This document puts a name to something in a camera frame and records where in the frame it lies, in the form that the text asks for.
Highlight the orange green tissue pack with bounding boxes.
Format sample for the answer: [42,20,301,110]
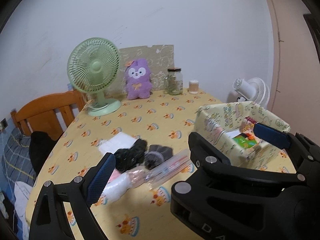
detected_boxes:
[233,133,261,152]

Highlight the cartoon character yellow box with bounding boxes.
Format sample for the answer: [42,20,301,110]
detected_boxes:
[239,116,257,133]

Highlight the clear plastic packet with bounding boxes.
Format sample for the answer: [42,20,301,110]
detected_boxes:
[101,149,191,202]

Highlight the grey knitted pouch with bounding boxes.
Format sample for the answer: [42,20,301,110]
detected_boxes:
[144,145,173,170]

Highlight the black crinkled plastic bag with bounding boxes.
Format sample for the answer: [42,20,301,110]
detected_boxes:
[114,139,148,173]

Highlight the white towel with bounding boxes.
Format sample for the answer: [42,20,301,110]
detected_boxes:
[98,132,137,155]

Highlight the white clothes on bed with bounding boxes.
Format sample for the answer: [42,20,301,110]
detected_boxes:
[1,181,32,239]

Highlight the blue plaid bedding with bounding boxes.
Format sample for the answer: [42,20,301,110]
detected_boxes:
[2,128,36,187]

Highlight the black cloth on chair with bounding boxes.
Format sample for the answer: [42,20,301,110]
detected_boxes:
[29,131,58,176]

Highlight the yellow cartoon storage box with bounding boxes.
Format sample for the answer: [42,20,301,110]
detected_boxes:
[194,101,295,173]

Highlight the white standing fan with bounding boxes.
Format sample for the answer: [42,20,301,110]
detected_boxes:
[233,77,270,108]

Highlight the yellow cartoon tablecloth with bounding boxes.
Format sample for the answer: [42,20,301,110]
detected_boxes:
[25,90,218,239]

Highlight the wooden chair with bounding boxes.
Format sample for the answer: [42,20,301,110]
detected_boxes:
[11,90,85,140]

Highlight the cotton swab container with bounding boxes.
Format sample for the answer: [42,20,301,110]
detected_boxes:
[188,80,199,94]

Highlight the glass jar with lid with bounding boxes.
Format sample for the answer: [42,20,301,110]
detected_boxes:
[164,68,183,95]

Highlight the purple plush bunny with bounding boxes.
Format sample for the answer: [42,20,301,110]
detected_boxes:
[125,59,152,100]

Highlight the beige cartoon cardboard panel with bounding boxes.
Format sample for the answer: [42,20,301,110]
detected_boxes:
[105,44,174,96]

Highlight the green desk fan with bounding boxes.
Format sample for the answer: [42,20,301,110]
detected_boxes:
[67,37,121,116]

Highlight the wall power socket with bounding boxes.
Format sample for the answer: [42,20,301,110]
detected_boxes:
[0,118,8,131]

